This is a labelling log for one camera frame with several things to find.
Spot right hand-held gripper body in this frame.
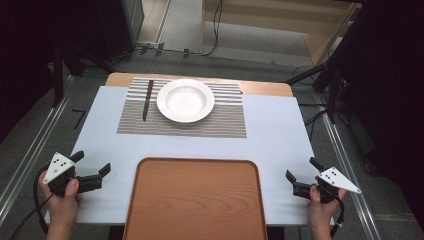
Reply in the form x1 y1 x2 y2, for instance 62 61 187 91
314 166 362 205

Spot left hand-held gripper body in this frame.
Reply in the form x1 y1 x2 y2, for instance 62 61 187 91
42 151 80 197

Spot person's right hand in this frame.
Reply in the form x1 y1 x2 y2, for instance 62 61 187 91
306 176 348 232

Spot person's left hand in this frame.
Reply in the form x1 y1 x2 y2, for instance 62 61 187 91
37 169 84 232

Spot white table cover sheet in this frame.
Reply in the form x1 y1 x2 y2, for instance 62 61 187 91
44 85 335 228

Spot black metal stand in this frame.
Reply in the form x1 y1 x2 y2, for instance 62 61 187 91
48 39 118 108

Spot black tripod stand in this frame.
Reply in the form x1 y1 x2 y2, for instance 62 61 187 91
284 0 368 125

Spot dark brown chopsticks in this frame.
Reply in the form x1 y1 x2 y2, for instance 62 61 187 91
142 79 155 122

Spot brown wooden tray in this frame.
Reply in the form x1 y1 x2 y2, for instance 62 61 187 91
122 157 269 240

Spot striped woven placemat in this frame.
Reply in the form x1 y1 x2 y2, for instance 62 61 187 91
116 77 248 139

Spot white round deep plate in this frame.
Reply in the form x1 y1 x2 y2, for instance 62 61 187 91
156 78 216 124

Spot light wooden shelf unit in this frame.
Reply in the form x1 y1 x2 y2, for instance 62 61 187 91
199 0 364 67

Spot dark cabinet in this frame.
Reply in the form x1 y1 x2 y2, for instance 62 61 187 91
94 0 145 63

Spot metal floor rail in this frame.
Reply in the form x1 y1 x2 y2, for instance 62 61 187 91
314 94 383 240
0 94 73 216

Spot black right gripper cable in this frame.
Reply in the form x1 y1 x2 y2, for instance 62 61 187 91
329 196 346 238

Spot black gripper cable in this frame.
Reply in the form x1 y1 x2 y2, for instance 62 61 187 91
329 196 346 238
9 164 56 240

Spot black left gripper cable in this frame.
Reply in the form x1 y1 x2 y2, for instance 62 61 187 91
9 164 56 240

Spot black floor cable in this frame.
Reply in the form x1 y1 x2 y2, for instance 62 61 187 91
298 101 334 141

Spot black hanging cable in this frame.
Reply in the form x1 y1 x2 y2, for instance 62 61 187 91
199 0 225 57

